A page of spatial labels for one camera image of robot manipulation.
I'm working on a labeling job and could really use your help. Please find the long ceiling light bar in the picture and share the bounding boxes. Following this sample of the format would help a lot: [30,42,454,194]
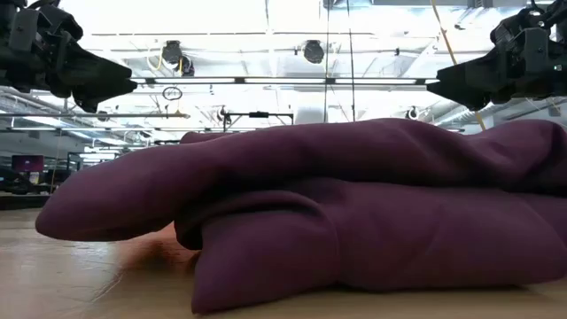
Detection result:
[130,76,439,86]

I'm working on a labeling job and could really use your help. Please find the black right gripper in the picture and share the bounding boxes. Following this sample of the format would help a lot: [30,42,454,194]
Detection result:
[426,8,567,113]

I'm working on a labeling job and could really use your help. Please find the grey ceiling pipe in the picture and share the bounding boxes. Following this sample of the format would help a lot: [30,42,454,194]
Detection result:
[0,111,191,120]

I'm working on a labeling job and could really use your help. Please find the thin black hanging cable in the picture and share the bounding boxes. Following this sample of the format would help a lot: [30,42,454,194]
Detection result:
[323,0,331,123]
[346,0,356,123]

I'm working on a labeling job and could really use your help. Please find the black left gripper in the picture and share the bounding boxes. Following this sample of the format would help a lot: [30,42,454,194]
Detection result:
[0,4,139,113]

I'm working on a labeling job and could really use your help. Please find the folded maroon cloth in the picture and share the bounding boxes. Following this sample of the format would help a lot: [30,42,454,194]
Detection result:
[35,117,567,315]

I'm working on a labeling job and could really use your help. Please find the purple monitor screen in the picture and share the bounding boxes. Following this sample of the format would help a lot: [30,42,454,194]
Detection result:
[11,154,45,173]

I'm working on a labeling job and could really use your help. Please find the black hanging cable ring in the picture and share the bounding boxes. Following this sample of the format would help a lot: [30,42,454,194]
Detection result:
[161,85,183,102]

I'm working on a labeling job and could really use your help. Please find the dark ceiling cable reel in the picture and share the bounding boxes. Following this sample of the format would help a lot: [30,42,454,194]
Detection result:
[175,55,196,77]

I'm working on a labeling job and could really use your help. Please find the black gantry frame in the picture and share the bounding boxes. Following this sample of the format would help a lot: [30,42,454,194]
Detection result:
[222,111,295,133]

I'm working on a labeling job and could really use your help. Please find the yellow cable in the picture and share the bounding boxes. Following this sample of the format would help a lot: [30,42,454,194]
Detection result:
[430,0,487,132]

